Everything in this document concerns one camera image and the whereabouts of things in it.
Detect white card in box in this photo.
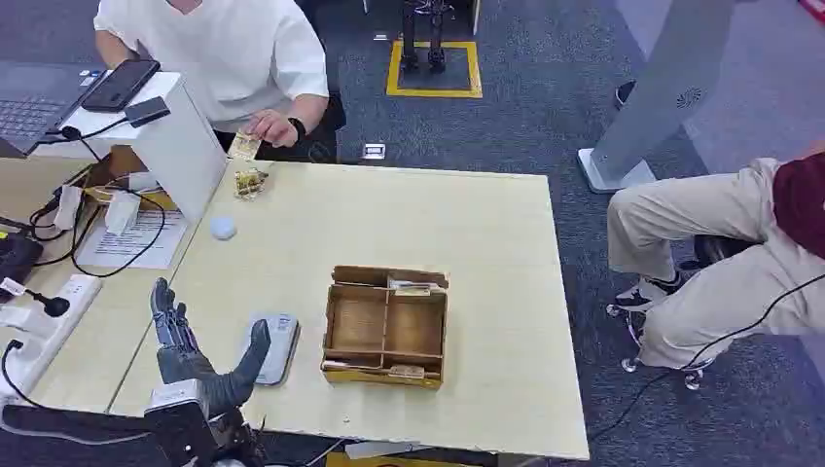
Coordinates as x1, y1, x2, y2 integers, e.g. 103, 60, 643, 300
322, 359, 388, 373

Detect black wheeled stool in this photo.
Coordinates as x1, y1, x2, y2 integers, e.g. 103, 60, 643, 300
605, 234, 763, 392

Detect yellow object under desk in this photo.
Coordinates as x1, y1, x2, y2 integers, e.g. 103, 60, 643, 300
324, 450, 482, 467

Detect black robot legs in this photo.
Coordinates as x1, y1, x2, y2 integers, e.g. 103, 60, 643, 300
399, 0, 449, 74

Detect white desk riser stand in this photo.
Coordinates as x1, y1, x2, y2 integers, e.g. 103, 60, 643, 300
30, 70, 229, 225

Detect person in white shirt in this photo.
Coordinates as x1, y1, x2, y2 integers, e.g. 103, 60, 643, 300
92, 0, 331, 151

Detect dark grey laptop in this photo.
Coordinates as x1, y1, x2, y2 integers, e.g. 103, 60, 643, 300
0, 60, 108, 157

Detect black smartphone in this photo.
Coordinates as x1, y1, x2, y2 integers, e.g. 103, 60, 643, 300
82, 58, 161, 114

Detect black shoe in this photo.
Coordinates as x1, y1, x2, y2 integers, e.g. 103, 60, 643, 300
612, 80, 638, 112

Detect black cable with round plug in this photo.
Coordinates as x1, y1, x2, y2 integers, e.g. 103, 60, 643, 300
38, 116, 131, 162

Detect brown cardboard box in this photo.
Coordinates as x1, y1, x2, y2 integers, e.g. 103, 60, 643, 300
82, 144, 179, 212

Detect black desk device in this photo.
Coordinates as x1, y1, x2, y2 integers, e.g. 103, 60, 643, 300
0, 231, 45, 303

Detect black looped cable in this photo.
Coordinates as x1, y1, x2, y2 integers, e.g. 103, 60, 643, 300
28, 185, 167, 279

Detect yellow floor tape square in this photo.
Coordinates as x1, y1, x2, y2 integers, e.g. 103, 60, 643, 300
385, 40, 484, 100

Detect black office chair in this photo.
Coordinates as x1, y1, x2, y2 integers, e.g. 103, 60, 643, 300
297, 0, 348, 164

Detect white power adapter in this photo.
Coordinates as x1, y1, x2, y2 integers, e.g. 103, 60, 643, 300
103, 191, 142, 237
53, 185, 85, 232

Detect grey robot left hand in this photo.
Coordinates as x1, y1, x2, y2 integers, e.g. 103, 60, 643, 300
149, 277, 272, 417

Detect black mat with white cable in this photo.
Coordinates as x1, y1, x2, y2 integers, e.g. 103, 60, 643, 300
0, 404, 158, 448

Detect black power plug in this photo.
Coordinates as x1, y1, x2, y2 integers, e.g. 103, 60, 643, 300
24, 289, 71, 319

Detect person's hand with watch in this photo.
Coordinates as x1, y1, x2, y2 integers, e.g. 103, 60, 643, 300
247, 109, 301, 148

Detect grey pillar with white base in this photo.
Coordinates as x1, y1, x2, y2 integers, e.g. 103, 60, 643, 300
576, 0, 737, 195

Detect cards in box slot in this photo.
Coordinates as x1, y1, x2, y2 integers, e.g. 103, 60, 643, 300
387, 276, 447, 299

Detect white power strip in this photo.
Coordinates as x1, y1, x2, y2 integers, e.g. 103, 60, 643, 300
0, 273, 104, 402

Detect wooden card box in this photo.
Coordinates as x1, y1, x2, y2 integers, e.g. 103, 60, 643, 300
320, 265, 450, 390

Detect black floor cable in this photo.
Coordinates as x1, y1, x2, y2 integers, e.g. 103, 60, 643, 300
588, 272, 825, 445

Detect black plug with cable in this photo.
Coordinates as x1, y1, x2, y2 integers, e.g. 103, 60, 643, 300
0, 339, 40, 409

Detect person in beige trousers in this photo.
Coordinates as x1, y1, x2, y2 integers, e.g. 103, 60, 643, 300
605, 138, 825, 372

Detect printed paper sheet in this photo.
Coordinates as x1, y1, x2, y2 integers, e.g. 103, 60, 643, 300
76, 209, 189, 271

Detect grey flat pad device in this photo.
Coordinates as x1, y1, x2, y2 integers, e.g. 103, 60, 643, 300
243, 312, 302, 388

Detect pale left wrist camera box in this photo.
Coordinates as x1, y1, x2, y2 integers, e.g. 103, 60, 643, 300
142, 378, 221, 467

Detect small black box device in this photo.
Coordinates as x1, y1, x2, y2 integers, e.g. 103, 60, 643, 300
124, 96, 172, 128

